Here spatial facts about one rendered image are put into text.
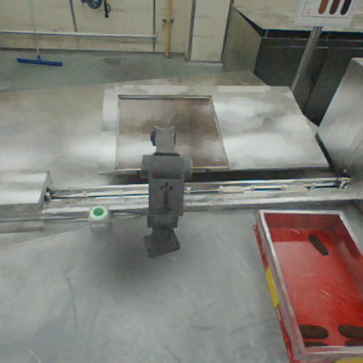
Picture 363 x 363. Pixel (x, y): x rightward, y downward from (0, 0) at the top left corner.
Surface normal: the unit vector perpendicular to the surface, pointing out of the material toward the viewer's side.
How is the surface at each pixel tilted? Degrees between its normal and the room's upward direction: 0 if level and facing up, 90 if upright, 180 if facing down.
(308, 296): 0
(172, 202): 55
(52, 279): 0
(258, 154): 10
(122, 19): 90
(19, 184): 0
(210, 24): 90
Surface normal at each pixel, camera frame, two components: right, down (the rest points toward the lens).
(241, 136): 0.09, -0.59
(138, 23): 0.11, 0.69
